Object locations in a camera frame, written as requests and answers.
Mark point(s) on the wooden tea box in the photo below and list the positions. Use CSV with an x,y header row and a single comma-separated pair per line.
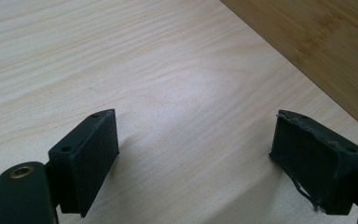
x,y
323,37

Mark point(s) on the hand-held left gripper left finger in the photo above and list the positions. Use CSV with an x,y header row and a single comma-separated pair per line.
x,y
90,161

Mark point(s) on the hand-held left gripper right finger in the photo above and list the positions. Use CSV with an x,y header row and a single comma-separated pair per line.
x,y
317,161

